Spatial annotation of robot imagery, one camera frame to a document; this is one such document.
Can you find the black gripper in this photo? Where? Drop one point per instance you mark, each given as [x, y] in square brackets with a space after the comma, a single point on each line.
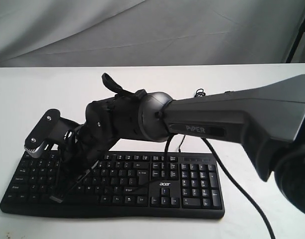
[80, 155]

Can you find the black acer keyboard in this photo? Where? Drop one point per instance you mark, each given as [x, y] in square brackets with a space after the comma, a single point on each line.
[123, 184]

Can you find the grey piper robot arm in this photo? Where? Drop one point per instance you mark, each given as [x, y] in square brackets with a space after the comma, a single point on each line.
[268, 122]

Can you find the grey backdrop cloth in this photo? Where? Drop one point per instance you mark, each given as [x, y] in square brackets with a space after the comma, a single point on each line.
[105, 33]

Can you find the black tripod stand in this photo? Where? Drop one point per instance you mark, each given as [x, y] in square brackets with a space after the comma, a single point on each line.
[298, 36]

